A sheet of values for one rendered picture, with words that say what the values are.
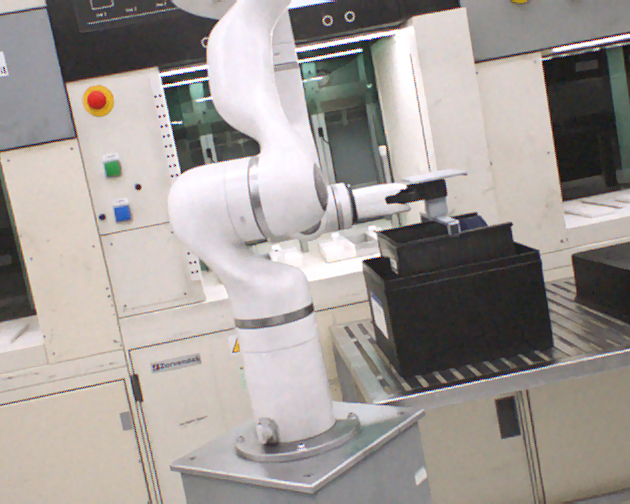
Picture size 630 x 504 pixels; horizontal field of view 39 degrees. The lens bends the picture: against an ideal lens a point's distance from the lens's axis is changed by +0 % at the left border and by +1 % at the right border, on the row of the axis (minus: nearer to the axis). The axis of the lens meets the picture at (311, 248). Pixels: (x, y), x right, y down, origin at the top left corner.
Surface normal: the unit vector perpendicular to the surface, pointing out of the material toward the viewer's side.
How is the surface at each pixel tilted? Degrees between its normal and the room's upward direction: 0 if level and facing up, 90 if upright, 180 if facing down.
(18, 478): 90
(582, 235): 90
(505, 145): 90
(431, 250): 90
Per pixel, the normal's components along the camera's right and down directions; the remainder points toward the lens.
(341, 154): 0.10, 0.12
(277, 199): -0.12, 0.21
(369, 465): 0.76, -0.05
